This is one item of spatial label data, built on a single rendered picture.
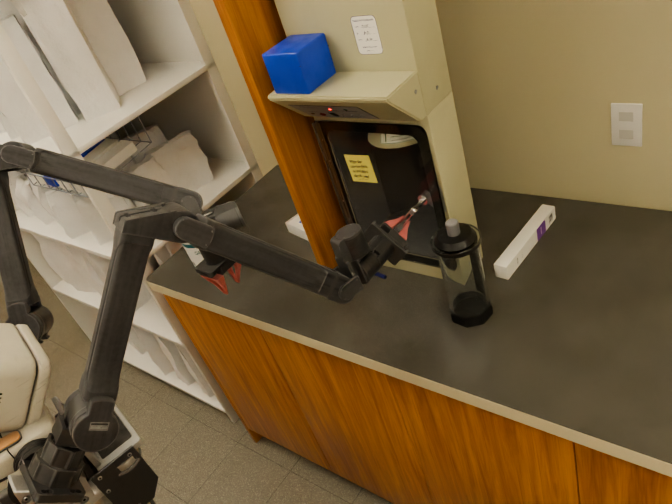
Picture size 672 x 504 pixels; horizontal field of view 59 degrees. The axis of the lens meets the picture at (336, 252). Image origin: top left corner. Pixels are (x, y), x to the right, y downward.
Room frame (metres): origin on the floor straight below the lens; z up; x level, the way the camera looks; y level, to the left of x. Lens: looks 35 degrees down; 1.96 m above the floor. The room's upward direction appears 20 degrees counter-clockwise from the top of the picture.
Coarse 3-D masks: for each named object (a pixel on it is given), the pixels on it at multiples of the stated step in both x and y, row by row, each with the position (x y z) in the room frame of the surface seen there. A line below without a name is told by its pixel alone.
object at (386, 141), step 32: (352, 128) 1.26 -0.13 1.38; (384, 128) 1.20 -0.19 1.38; (416, 128) 1.13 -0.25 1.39; (384, 160) 1.21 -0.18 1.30; (416, 160) 1.15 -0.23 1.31; (352, 192) 1.31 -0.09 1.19; (384, 192) 1.23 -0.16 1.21; (416, 192) 1.16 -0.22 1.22; (416, 224) 1.18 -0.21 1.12; (416, 256) 1.20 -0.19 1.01
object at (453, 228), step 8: (448, 224) 1.02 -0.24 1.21; (456, 224) 1.01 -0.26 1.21; (464, 224) 1.04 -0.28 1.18; (440, 232) 1.04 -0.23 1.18; (448, 232) 1.02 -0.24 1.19; (456, 232) 1.01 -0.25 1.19; (464, 232) 1.01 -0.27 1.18; (472, 232) 1.00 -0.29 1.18; (440, 240) 1.01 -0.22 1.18; (448, 240) 1.00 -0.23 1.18; (456, 240) 0.99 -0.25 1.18; (464, 240) 0.99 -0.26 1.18; (472, 240) 0.99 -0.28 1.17; (440, 248) 1.00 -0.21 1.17; (448, 248) 0.99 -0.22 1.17; (456, 248) 0.98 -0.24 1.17; (464, 248) 0.98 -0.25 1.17
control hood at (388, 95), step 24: (336, 72) 1.27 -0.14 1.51; (360, 72) 1.22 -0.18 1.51; (384, 72) 1.17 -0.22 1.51; (408, 72) 1.13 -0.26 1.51; (288, 96) 1.24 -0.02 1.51; (312, 96) 1.19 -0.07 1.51; (336, 96) 1.14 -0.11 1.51; (360, 96) 1.10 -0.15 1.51; (384, 96) 1.06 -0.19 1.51; (408, 96) 1.09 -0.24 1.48; (408, 120) 1.12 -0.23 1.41
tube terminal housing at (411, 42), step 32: (288, 0) 1.33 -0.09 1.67; (320, 0) 1.27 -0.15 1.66; (352, 0) 1.21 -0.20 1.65; (384, 0) 1.15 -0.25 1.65; (416, 0) 1.15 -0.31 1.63; (288, 32) 1.35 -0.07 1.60; (320, 32) 1.29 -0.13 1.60; (352, 32) 1.22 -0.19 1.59; (384, 32) 1.17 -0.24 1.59; (416, 32) 1.14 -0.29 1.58; (352, 64) 1.24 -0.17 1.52; (384, 64) 1.18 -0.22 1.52; (416, 64) 1.12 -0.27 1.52; (448, 96) 1.18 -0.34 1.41; (448, 128) 1.17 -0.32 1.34; (448, 160) 1.15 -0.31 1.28; (448, 192) 1.13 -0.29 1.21
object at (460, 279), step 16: (432, 240) 1.04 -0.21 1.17; (464, 256) 0.97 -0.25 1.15; (480, 256) 1.00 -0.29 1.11; (448, 272) 1.00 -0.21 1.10; (464, 272) 0.98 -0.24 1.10; (480, 272) 0.99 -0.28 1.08; (448, 288) 1.01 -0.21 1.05; (464, 288) 0.98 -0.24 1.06; (480, 288) 0.98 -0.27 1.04; (464, 304) 0.98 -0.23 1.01; (480, 304) 0.98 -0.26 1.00
